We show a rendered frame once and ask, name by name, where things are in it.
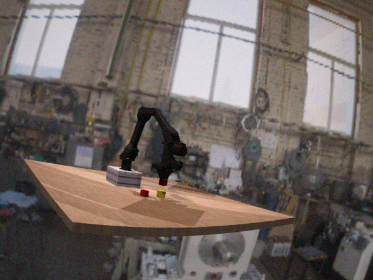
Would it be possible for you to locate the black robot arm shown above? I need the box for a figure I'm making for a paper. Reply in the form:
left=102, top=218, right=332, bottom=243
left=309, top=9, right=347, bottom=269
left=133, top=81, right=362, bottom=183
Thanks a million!
left=119, top=107, right=187, bottom=171

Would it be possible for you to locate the yellow cube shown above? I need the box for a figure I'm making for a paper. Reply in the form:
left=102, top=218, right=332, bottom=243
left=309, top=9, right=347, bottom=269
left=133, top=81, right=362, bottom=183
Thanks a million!
left=156, top=190, right=166, bottom=198

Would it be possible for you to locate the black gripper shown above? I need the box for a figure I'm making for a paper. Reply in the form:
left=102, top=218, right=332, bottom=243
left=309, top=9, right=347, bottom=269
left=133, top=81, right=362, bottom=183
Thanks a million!
left=152, top=153, right=174, bottom=182

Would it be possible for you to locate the red cube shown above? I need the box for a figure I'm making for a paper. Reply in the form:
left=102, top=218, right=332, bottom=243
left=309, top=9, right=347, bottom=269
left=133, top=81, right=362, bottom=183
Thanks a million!
left=158, top=179, right=168, bottom=186
left=140, top=190, right=149, bottom=197

